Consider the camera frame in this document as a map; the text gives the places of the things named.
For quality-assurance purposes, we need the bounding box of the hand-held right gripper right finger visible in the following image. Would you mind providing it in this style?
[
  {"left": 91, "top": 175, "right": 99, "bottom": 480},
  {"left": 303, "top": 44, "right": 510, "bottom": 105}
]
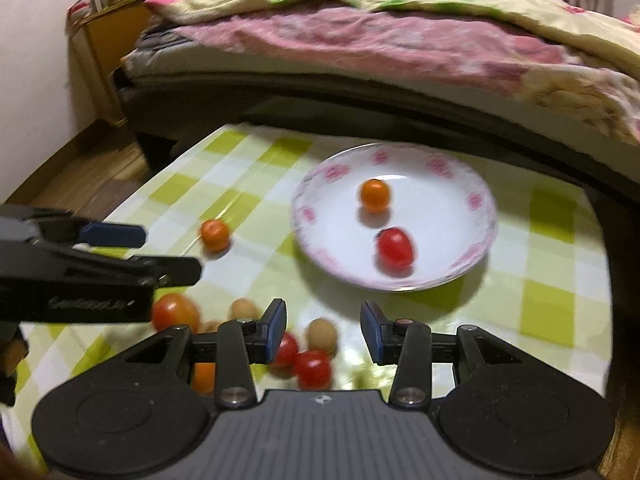
[{"left": 361, "top": 300, "right": 521, "bottom": 409}]

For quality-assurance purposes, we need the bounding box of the wooden bedside cabinet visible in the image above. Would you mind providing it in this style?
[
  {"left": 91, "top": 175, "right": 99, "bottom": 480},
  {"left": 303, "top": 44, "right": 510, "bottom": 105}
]
[{"left": 67, "top": 0, "right": 306, "bottom": 128}]

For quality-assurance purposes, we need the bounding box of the person's left hand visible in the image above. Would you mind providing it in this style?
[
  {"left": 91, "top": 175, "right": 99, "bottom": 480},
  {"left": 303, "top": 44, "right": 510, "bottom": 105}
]
[{"left": 0, "top": 330, "right": 30, "bottom": 378}]

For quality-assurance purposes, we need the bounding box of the grey mattress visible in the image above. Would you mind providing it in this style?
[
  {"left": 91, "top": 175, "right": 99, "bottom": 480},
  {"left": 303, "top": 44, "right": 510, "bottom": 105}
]
[{"left": 120, "top": 25, "right": 211, "bottom": 92}]

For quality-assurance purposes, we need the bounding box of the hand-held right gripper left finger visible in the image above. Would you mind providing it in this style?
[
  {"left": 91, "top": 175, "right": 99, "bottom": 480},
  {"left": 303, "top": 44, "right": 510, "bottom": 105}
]
[{"left": 117, "top": 299, "right": 288, "bottom": 409}]

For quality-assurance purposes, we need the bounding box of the white plate with pink flowers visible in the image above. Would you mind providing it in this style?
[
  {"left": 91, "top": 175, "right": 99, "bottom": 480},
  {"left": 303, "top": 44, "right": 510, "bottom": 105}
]
[{"left": 290, "top": 142, "right": 498, "bottom": 292}]

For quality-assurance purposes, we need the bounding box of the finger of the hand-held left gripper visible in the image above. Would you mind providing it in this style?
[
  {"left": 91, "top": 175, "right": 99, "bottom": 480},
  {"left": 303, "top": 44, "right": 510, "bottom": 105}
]
[
  {"left": 22, "top": 209, "right": 147, "bottom": 250},
  {"left": 0, "top": 240, "right": 203, "bottom": 292}
]

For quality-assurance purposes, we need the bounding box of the pink floral blanket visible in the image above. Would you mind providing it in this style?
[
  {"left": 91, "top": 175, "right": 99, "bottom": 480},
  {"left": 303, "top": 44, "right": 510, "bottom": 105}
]
[{"left": 175, "top": 7, "right": 586, "bottom": 111}]

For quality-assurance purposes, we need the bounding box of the red cherry tomato with stem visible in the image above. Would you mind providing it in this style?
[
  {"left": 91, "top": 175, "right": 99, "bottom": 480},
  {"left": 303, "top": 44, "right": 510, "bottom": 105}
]
[{"left": 294, "top": 350, "right": 332, "bottom": 390}]

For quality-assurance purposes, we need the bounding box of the small orange tomato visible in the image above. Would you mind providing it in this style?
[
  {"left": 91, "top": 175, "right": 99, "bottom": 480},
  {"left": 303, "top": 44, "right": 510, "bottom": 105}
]
[
  {"left": 191, "top": 361, "right": 217, "bottom": 395},
  {"left": 357, "top": 178, "right": 392, "bottom": 212},
  {"left": 200, "top": 219, "right": 232, "bottom": 252}
]

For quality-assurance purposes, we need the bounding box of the green checked tablecloth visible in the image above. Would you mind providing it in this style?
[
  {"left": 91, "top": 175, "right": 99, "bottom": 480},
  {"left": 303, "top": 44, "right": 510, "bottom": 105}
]
[{"left": 0, "top": 122, "right": 613, "bottom": 461}]

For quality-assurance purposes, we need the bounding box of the large red tomato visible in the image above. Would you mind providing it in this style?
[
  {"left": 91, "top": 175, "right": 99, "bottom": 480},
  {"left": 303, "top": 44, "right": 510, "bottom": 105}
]
[{"left": 151, "top": 294, "right": 201, "bottom": 333}]

